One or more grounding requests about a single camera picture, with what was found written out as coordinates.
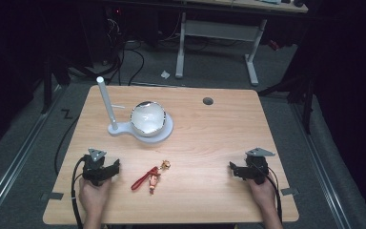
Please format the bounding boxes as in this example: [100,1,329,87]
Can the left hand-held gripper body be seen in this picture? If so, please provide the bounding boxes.
[82,148,112,187]

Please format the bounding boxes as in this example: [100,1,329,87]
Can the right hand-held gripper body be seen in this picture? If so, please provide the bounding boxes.
[238,147,276,186]

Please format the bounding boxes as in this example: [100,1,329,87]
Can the red strap figure keychain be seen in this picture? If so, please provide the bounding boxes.
[130,159,173,196]

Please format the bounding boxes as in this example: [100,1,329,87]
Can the person's right hand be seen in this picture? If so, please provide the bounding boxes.
[246,173,277,212]

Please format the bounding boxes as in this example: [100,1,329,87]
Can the person's left hand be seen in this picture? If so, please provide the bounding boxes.
[77,177,112,220]

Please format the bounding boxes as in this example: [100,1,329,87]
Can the grey tape piece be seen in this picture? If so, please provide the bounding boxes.
[280,187,300,197]
[40,191,65,201]

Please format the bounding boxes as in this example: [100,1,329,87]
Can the white bowl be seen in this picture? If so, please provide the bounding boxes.
[130,100,168,138]

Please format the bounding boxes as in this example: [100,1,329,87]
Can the white stand with pole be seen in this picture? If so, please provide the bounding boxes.
[95,75,175,144]

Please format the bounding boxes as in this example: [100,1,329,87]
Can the desk with white legs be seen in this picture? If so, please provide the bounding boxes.
[158,0,310,88]

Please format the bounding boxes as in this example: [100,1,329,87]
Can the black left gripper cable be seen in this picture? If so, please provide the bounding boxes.
[70,156,88,229]

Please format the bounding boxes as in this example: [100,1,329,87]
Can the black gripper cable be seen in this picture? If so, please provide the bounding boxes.
[260,167,283,224]
[70,156,88,229]

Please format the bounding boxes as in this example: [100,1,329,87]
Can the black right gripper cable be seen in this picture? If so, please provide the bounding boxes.
[260,167,283,224]

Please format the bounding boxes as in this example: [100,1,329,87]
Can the black cable beside table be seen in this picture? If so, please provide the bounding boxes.
[53,114,81,177]

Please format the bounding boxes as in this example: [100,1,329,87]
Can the metal floor rail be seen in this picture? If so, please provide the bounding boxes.
[0,85,65,223]
[290,103,354,229]

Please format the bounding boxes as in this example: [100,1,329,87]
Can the black floor cables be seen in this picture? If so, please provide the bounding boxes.
[66,9,185,87]

